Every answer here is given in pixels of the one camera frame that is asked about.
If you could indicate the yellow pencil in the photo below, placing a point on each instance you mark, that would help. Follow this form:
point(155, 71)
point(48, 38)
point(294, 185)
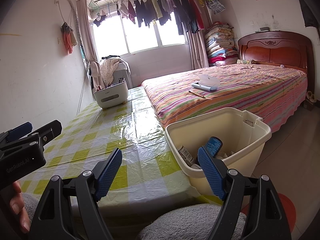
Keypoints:
point(197, 94)

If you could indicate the cream plastic trash bin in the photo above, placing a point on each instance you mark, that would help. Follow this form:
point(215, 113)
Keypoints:
point(243, 135)

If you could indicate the white plastic bag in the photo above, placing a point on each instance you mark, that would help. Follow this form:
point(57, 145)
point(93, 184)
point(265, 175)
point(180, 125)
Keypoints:
point(223, 155)

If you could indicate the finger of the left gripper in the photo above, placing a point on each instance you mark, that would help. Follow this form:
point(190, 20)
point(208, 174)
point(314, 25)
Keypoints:
point(46, 133)
point(16, 133)

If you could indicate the pink curtain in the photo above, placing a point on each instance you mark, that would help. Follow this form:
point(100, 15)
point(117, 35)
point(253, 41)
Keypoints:
point(85, 31)
point(197, 50)

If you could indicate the yellow checkered tablecloth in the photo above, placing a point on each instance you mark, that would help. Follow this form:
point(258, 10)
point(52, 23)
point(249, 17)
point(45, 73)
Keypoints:
point(149, 181)

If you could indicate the red wooden headboard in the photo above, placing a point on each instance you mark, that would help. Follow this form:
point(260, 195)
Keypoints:
point(292, 50)

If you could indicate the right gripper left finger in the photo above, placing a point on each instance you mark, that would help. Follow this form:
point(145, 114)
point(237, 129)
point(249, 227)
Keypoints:
point(53, 218)

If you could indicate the striped bed sheet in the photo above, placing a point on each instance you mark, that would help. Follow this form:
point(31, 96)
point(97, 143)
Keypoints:
point(270, 92)

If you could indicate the orange round stool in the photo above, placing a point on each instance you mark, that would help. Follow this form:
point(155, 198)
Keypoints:
point(268, 217)

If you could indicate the brown bottle blue label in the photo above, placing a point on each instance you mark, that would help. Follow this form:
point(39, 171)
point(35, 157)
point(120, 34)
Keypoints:
point(213, 146)

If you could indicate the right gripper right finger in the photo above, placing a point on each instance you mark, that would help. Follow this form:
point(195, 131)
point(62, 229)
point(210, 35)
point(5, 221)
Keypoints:
point(231, 187)

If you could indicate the grey trouser knee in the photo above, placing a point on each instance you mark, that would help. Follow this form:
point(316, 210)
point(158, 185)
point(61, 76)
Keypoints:
point(190, 222)

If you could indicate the orange garment on wall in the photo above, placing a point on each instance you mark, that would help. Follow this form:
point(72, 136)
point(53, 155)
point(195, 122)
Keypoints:
point(68, 37)

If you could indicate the stack of folded quilts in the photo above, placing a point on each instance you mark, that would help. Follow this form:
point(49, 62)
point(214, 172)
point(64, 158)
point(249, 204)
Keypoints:
point(220, 45)

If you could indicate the white desk organizer box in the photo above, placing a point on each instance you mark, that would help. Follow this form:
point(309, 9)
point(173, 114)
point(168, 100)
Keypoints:
point(112, 95)

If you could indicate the pink right curtain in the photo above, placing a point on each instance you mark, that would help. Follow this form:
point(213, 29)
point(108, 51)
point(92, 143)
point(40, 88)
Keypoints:
point(197, 50)

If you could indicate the person left hand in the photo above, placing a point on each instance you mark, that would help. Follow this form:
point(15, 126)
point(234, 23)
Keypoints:
point(18, 208)

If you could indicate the hanging clothes row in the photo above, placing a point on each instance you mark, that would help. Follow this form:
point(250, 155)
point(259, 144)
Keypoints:
point(187, 13)

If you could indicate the pink left curtain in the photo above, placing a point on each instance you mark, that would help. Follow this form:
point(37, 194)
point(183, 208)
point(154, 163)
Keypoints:
point(85, 31)

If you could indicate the white paper carton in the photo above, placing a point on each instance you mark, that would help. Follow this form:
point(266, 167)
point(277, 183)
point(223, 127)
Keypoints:
point(188, 158)

